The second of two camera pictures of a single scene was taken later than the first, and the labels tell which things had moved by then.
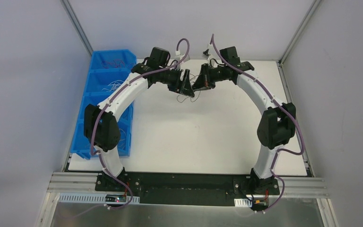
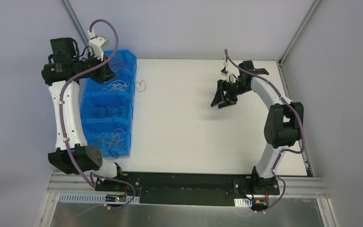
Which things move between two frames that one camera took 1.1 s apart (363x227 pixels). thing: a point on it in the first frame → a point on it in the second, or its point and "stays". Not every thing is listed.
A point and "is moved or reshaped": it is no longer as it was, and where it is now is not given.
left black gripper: x=184 y=80 → x=103 y=70
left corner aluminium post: x=73 y=19 stays
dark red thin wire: x=108 y=63 is moved or reshaped
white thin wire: x=113 y=85 stays
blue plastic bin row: x=108 y=67 stays
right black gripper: x=204 y=76 → x=227 y=92
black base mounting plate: x=191 y=188 stays
